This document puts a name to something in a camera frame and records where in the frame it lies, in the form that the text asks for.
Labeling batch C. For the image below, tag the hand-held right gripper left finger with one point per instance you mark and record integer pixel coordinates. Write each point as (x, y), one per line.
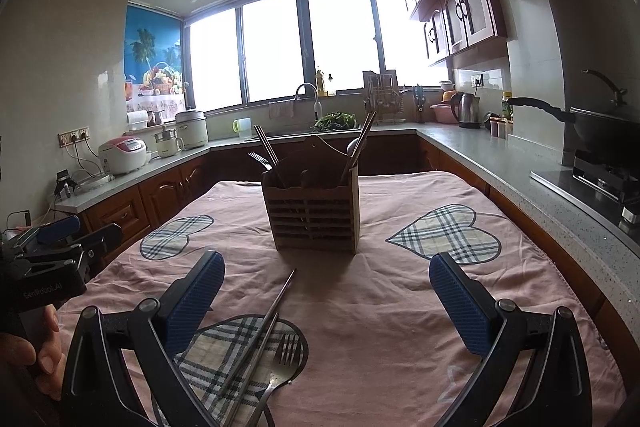
(195, 302)

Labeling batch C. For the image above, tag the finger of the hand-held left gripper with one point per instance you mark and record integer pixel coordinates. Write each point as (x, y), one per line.
(102, 242)
(59, 229)

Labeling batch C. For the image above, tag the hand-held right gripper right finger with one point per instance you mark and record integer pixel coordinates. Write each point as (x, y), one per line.
(462, 307)

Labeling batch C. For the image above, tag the wooden utensil holder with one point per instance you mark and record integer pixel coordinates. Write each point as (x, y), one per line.
(310, 217)

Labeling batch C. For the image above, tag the metal fork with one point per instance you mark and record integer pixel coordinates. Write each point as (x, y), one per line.
(260, 162)
(287, 352)

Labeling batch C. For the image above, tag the metal spoon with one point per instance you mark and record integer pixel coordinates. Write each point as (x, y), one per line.
(355, 149)

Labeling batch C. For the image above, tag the person's left hand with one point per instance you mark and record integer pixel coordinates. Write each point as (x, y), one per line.
(50, 347)

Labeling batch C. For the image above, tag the black plug adapter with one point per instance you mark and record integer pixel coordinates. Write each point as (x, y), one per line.
(64, 183)

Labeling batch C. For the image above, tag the metal chopstick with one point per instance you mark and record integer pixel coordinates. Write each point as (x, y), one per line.
(270, 312)
(260, 357)

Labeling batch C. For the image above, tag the pink tablecloth with plaid hearts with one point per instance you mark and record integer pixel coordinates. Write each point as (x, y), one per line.
(380, 307)

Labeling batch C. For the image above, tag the white and red rice cooker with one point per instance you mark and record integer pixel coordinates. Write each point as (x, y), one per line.
(122, 154)

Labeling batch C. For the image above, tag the small white electric pot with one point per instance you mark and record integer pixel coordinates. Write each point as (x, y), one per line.
(167, 144)

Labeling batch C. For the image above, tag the large white cooker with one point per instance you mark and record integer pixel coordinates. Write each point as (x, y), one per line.
(192, 129)

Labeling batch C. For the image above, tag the grey kitchen countertop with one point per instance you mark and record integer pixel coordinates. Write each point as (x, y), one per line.
(500, 167)

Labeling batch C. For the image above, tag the pale green cup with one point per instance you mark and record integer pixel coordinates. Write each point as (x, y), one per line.
(242, 128)

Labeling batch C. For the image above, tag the spice jars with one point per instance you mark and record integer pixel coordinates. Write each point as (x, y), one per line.
(498, 128)

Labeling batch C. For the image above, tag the gas stove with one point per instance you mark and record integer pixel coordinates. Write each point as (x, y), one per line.
(595, 179)

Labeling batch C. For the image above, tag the steel electric kettle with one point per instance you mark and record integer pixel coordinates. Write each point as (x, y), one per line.
(467, 112)

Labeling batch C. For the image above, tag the pink basin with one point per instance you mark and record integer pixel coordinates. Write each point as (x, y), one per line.
(440, 113)

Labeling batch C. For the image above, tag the knife block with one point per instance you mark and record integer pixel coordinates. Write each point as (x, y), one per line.
(419, 107)

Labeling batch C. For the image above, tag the cooking oil bottle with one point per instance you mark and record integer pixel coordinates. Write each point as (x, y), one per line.
(507, 107)

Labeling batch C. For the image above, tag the hanging dish cloth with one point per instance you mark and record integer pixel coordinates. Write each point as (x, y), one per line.
(281, 111)

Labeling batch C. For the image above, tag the stacked bowls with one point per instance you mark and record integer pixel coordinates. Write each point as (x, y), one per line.
(447, 93)

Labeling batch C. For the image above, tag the metal dish rack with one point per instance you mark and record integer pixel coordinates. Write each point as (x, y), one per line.
(385, 102)

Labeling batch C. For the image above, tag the green vegetables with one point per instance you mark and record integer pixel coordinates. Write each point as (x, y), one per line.
(335, 121)

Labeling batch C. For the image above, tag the black wok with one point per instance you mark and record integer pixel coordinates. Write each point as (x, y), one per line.
(600, 127)

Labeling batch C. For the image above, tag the kitchen faucet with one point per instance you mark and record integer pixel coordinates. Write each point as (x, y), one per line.
(316, 109)

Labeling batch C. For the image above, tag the yellow bottle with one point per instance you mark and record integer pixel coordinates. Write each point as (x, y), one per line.
(320, 83)

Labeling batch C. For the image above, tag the kitchen window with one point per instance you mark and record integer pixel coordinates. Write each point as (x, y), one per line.
(275, 47)

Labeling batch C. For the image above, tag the wall power socket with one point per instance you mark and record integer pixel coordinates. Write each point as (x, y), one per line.
(74, 136)

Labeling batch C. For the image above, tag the palm tree wall poster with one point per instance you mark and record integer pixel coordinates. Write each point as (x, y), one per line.
(150, 52)

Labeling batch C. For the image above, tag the small wall outlet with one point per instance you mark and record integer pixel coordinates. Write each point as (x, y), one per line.
(478, 80)

